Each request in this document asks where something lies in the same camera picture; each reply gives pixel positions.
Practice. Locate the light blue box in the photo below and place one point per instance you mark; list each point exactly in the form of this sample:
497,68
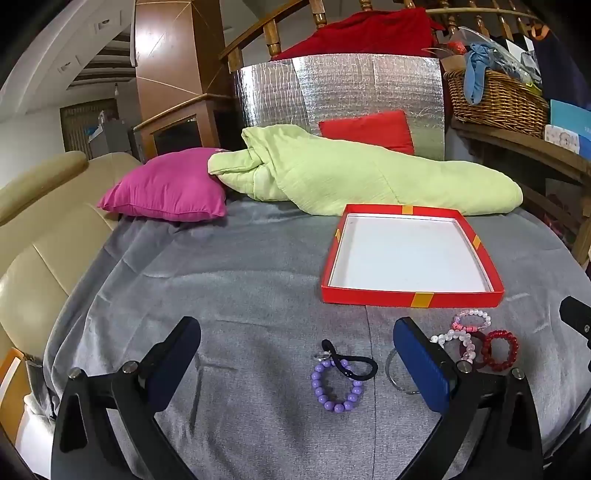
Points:
574,119

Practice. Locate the magenta pillow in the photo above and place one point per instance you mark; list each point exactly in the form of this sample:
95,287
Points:
173,187

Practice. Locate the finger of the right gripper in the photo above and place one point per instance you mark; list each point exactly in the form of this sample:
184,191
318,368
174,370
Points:
577,315

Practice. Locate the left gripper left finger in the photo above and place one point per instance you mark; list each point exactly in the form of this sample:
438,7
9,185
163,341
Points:
84,442

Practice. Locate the red gift box lid tray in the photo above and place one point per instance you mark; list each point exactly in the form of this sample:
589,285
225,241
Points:
410,257

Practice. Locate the wicker basket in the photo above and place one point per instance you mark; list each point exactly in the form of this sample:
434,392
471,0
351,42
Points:
506,104

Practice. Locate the small red pillow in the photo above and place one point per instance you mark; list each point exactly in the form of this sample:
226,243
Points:
388,129

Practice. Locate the grey bed blanket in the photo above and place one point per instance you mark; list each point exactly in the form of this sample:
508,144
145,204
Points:
245,409

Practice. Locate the silver metal bangle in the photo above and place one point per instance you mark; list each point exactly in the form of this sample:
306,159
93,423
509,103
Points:
399,375

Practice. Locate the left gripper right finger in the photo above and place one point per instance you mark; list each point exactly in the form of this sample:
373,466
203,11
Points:
509,443

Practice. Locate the red cloth on railing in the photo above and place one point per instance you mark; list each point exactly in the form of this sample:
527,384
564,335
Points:
408,32

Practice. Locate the cream leather sofa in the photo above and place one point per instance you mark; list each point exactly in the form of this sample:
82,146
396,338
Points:
51,231

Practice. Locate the silver insulation foil sheet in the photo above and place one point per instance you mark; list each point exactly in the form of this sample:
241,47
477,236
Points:
307,90

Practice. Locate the wooden stair railing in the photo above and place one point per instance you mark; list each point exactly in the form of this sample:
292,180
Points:
292,21

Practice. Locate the wooden cabinet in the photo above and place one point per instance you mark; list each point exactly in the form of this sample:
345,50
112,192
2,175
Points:
179,76

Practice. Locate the blue cloth in basket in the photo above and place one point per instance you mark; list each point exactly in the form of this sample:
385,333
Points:
478,61

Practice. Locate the green folded quilt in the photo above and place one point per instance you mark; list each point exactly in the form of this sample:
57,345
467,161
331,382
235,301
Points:
321,176

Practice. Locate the wooden shelf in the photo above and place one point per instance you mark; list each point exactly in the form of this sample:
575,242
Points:
571,165

